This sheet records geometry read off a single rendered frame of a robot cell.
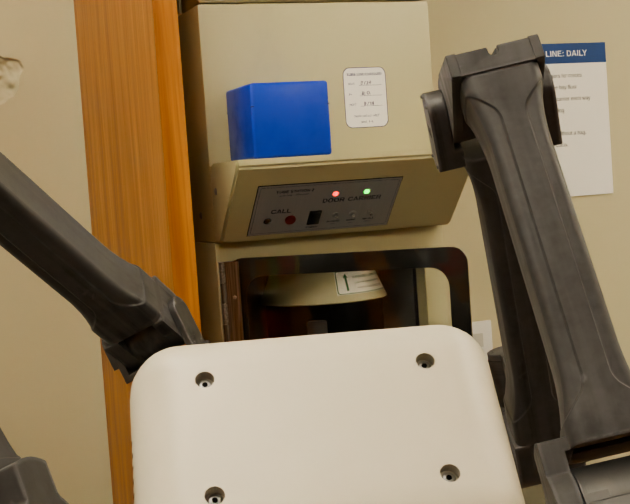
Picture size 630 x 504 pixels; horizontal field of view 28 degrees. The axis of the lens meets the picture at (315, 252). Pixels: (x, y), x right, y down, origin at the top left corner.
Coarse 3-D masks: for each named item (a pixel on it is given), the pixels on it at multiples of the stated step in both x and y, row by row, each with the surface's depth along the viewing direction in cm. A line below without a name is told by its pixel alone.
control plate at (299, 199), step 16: (400, 176) 157; (272, 192) 152; (288, 192) 153; (304, 192) 154; (320, 192) 155; (352, 192) 156; (384, 192) 158; (256, 208) 153; (272, 208) 154; (288, 208) 155; (304, 208) 156; (320, 208) 157; (336, 208) 158; (352, 208) 159; (368, 208) 160; (384, 208) 160; (256, 224) 155; (272, 224) 156; (304, 224) 158; (320, 224) 159; (336, 224) 160; (352, 224) 161; (368, 224) 162; (384, 224) 163
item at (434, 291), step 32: (288, 256) 155; (320, 256) 154; (352, 256) 153; (384, 256) 152; (416, 256) 151; (448, 256) 150; (256, 288) 157; (288, 288) 155; (320, 288) 154; (352, 288) 153; (384, 288) 152; (416, 288) 151; (448, 288) 150; (256, 320) 157; (288, 320) 156; (320, 320) 155; (352, 320) 154; (384, 320) 152; (416, 320) 151; (448, 320) 150
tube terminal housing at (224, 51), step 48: (192, 48) 160; (240, 48) 159; (288, 48) 161; (336, 48) 164; (384, 48) 166; (192, 96) 162; (336, 96) 164; (192, 144) 164; (336, 144) 164; (384, 144) 166; (192, 192) 166; (288, 240) 162; (336, 240) 164; (384, 240) 167; (432, 240) 169
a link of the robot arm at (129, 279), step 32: (0, 160) 104; (0, 192) 103; (32, 192) 107; (0, 224) 105; (32, 224) 106; (64, 224) 110; (32, 256) 109; (64, 256) 110; (96, 256) 113; (64, 288) 113; (96, 288) 114; (128, 288) 116; (160, 288) 122; (96, 320) 117; (128, 320) 118; (160, 320) 119; (128, 352) 121
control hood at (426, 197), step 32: (256, 160) 148; (288, 160) 149; (320, 160) 151; (352, 160) 152; (384, 160) 154; (416, 160) 156; (224, 192) 153; (256, 192) 151; (416, 192) 160; (448, 192) 162; (224, 224) 154; (416, 224) 165
